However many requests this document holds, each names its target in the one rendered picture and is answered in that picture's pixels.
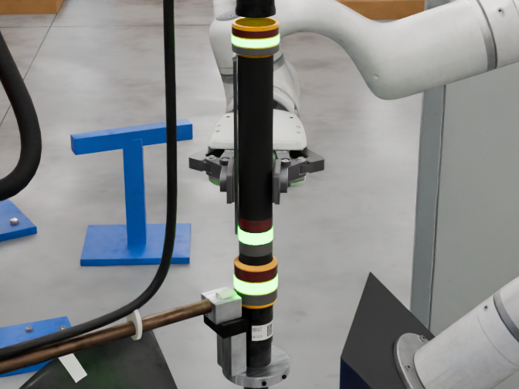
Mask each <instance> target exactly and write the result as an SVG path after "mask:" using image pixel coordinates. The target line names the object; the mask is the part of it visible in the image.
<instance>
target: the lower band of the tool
mask: <svg viewBox="0 0 519 389"><path fill-rule="evenodd" d="M234 264H235V266H236V267H237V268H239V269H241V270H245V271H248V272H263V271H267V270H270V269H272V268H274V267H275V266H276V265H277V259H276V257H275V256H273V261H272V262H271V263H269V264H267V265H264V266H248V265H245V264H242V263H241V262H240V261H239V256H237V257H236V258H235V259H234ZM275 278H276V277H275ZM275 278H274V279H275ZM237 279H238V278H237ZM274 279H271V280H269V281H266V282H270V281H272V280H274ZM238 280H239V281H241V282H245V281H242V280H240V279H238ZM246 283H252V284H260V283H265V282H246ZM235 289H236V288H235ZM236 290H237V289H236ZM275 290H276V289H275ZM237 291H238V292H240V291H239V290H237ZM273 291H274V290H273ZM273 291H271V292H273ZM271 292H269V293H271ZM240 293H242V292H240ZM269 293H264V294H257V295H256V294H247V293H242V294H246V295H250V296H261V295H266V294H269ZM275 302H276V300H275V301H274V302H272V303H270V304H268V305H265V306H247V305H244V304H242V306H243V307H246V308H249V309H262V308H266V307H268V306H271V305H273V304H274V303H275Z"/></svg>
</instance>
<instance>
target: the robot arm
mask: <svg viewBox="0 0 519 389"><path fill-rule="evenodd" d="M275 6H276V14H275V15H273V16H270V18H273V19H277V20H278V21H279V25H280V40H281V39H282V38H283V37H284V36H288V35H291V34H295V33H299V32H314V33H317V34H321V35H323V36H327V37H328V38H330V39H332V40H334V41H335V42H336V43H337V44H338V45H340V46H341V47H342V48H343V49H344V50H345V52H346V53H347V54H348V55H349V56H350V57H351V59H352V61H353V62H354V64H355V65H356V67H357V69H358V71H359V73H360V74H361V76H362V78H363V80H364V81H365V83H366V84H367V86H368V88H369V89H370V91H372V93H373V94H374V95H375V96H376V97H377V98H379V99H382V100H397V99H401V98H404V97H407V96H411V95H414V94H417V93H421V92H424V91H427V90H431V89H434V88H436V87H439V86H444V85H446V84H449V83H453V82H456V81H459V80H462V79H466V78H469V77H471V76H476V75H479V74H481V73H485V72H489V71H491V70H494V69H498V68H501V67H503V66H508V65H510V64H513V63H517V62H519V0H456V1H454V2H450V3H447V4H445V5H441V6H438V7H435V8H431V9H429V10H426V11H424V12H420V13H418V14H415V15H411V16H409V17H406V18H403V19H400V20H397V21H394V22H386V23H382V22H375V21H372V20H371V19H367V18H365V17H364V16H363V15H360V14H359V13H357V12H356V11H354V10H352V9H351V8H349V7H347V6H346V5H343V4H341V3H340V2H336V1H335V0H275ZM237 18H242V17H240V16H237V15H236V14H235V9H233V10H230V11H228V12H223V14H221V15H220V16H218V17H217V18H216V19H214V20H213V22H212V23H211V25H210V28H209V39H210V43H211V47H212V51H213V54H214V57H215V61H216V64H217V66H218V69H219V73H220V76H221V78H222V83H223V86H224V90H225V94H226V111H225V115H224V116H222V117H221V118H220V119H219V121H218V122H217V123H216V125H215V126H214V128H213V130H212V132H211V134H210V137H209V142H208V147H206V148H204V149H202V150H200V151H197V152H195V153H194V154H191V155H189V156H188V167H189V168H191V169H193V170H197V171H205V173H206V174H207V175H208V176H209V181H210V182H212V183H213V184H215V185H218V186H219V190H220V192H226V204H232V203H233V202H234V201H235V174H234V123H233V61H232V56H233V53H234V52H233V51H232V20H234V19H237ZM323 170H324V157H322V156H320V155H319V154H317V153H315V152H314V151H312V150H310V149H309V148H307V139H306V134H305V131H304V127H303V124H302V123H301V121H300V78H299V76H298V74H297V71H296V70H295V69H294V67H293V66H292V65H291V64H290V63H289V62H287V61H286V60H285V59H284V56H283V51H282V49H281V46H280V50H279V51H278V52H277V53H275V54H274V55H273V203H274V204H275V205H279V204H280V193H287V188H293V187H297V186H300V185H302V184H303V183H304V182H305V180H306V175H307V173H314V172H318V171H323ZM393 353H394V360H395V365H396V368H397V370H398V372H399V376H400V377H401V379H402V382H403V384H404V385H405V387H406V389H492V388H494V387H496V386H497V385H498V384H500V383H501V382H502V381H504V380H506V379H507V378H509V376H511V375H512V374H514V373H516V372H517V371H519V277H517V278H516V279H513V280H512V281H510V282H509V283H508V284H507V285H505V286H503V287H502V288H501V289H499V290H498V291H497V292H495V293H494V294H493V295H491V296H490V297H488V298H487V299H485V300H484V301H483V302H482V303H481V304H479V305H478V306H476V307H475V308H474V309H472V310H471V311H469V312H468V313H467V314H466V315H464V316H463V317H461V318H460V319H459V320H457V321H456V322H455V323H454V324H452V325H451V326H449V327H448V328H447V329H445V330H444V331H443V332H442V333H440V334H439V335H437V336H436V337H434V338H433V339H432V340H430V341H428V340H427V339H426V338H425V337H424V336H423V335H421V336H420V335H417V334H414V333H405V334H403V335H401V336H400V337H399V338H398V339H397V340H396V341H395V344H394V350H393Z"/></svg>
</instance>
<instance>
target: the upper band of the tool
mask: <svg viewBox="0 0 519 389"><path fill-rule="evenodd" d="M250 19H253V20H250ZM258 19H262V20H258ZM267 20H269V21H267ZM232 27H233V28H235V29H239V30H243V31H253V32H258V31H267V30H272V29H276V28H278V27H279V21H278V20H277V19H273V18H270V17H266V18H257V19H254V18H244V17H242V18H237V19H234V20H232ZM278 35H279V34H278ZM278 35H277V36H278ZM233 36H234V37H236V38H239V39H247V38H241V37H238V36H235V35H233ZM277 36H274V37H269V38H264V39H272V38H275V37H277ZM248 40H263V39H248ZM232 44H233V45H234V46H238V45H236V44H234V43H232ZM278 44H279V43H277V44H276V45H273V46H267V47H245V46H238V47H241V48H246V49H265V48H270V47H274V46H277V45H278ZM236 54H237V53H236ZM274 54H275V53H274ZM274 54H271V55H267V56H244V55H240V54H237V55H239V56H242V57H246V58H265V57H269V56H272V55H274Z"/></svg>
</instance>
